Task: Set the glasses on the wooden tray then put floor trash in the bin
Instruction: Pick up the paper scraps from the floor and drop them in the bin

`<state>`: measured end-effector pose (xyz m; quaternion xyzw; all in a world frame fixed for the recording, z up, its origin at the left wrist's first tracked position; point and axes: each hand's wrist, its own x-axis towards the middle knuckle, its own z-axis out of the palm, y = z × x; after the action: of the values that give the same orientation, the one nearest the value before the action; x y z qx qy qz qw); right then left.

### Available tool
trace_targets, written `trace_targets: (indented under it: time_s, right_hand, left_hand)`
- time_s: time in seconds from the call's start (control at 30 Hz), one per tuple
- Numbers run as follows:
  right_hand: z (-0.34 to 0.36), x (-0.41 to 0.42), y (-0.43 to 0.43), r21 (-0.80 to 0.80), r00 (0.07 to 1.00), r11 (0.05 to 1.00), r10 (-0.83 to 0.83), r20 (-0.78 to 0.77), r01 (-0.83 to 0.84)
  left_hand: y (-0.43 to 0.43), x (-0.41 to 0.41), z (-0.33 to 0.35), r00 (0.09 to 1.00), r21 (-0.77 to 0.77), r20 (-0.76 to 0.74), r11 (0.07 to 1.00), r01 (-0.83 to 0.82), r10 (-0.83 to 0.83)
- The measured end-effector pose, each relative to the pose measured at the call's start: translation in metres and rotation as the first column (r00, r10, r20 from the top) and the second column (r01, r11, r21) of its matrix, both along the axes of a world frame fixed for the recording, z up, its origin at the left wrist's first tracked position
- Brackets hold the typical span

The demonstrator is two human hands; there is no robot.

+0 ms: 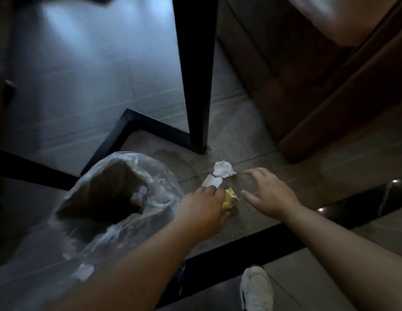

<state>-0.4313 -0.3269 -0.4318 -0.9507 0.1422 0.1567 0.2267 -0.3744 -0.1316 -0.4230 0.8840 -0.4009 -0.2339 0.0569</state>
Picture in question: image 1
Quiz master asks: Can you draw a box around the person's left hand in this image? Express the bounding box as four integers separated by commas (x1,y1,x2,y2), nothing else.
173,186,239,245

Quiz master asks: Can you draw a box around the black table leg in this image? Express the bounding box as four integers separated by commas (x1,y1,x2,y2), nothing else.
171,0,220,155

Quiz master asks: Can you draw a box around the white paper scrap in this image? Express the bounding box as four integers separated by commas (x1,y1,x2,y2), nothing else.
73,264,95,282

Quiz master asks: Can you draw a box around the brown waste bin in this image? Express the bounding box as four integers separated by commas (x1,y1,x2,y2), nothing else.
57,163,150,225

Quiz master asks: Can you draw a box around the yellow paper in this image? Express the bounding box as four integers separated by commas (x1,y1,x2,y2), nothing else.
221,187,240,211

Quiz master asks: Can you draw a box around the clear plastic bin bag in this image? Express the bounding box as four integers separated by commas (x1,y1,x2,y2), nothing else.
48,151,185,284

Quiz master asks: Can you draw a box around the person's right forearm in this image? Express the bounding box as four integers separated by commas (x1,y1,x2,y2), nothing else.
285,204,402,311

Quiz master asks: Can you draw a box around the small white crumpled paper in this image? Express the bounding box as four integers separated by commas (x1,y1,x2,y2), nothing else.
201,174,224,188

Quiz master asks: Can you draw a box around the person's right hand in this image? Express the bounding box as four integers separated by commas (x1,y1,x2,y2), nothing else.
241,167,302,221

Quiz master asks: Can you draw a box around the person's left forearm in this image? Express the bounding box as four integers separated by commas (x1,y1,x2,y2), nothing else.
47,220,206,311

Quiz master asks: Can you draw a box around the brown wooden cabinet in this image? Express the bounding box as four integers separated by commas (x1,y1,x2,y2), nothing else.
217,0,402,164

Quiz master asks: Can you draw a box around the white shoe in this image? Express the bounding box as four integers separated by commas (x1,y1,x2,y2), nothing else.
239,265,275,311

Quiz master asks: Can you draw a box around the large white crumpled paper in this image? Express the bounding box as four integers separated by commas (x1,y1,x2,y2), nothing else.
213,161,237,178

